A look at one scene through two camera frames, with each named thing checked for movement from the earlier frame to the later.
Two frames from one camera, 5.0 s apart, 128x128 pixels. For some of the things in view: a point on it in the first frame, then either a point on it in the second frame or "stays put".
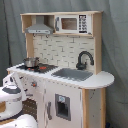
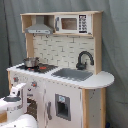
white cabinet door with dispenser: x=62 y=105 stays put
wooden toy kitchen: x=62 y=81 stays put
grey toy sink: x=73 y=74 stays put
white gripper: x=10 y=84 → x=20 y=90
